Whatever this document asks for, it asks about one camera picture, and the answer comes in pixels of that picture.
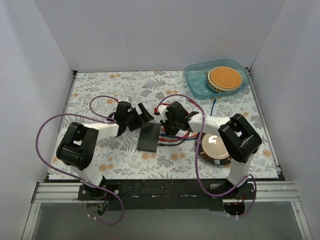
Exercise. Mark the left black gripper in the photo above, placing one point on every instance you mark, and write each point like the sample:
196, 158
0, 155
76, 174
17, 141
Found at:
136, 118

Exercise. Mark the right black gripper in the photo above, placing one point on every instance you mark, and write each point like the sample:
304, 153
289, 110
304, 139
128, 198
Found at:
167, 123

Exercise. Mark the black network switch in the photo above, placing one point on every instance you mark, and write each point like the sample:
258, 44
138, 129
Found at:
149, 137

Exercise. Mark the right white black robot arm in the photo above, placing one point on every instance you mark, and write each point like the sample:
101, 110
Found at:
238, 136

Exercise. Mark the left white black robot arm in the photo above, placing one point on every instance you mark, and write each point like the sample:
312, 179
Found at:
79, 141

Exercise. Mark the floral patterned table mat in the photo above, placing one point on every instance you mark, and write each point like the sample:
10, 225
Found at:
95, 95

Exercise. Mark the dark rimmed beige plate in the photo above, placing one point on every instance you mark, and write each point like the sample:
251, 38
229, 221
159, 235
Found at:
212, 149

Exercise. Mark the blue plastic container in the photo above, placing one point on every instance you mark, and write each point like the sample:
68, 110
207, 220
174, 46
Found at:
196, 78

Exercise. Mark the orange woven round coaster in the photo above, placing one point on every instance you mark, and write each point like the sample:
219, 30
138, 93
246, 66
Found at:
224, 79

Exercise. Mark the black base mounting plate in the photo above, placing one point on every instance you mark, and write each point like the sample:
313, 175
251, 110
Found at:
160, 194

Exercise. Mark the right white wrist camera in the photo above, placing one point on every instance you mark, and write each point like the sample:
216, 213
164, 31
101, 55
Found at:
161, 111

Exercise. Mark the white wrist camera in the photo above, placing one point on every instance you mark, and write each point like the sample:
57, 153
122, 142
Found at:
161, 111
127, 99

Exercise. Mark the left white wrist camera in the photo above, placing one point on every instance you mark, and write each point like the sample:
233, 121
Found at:
127, 99

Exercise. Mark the aluminium frame rail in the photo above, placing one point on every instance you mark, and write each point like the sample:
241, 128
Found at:
67, 192

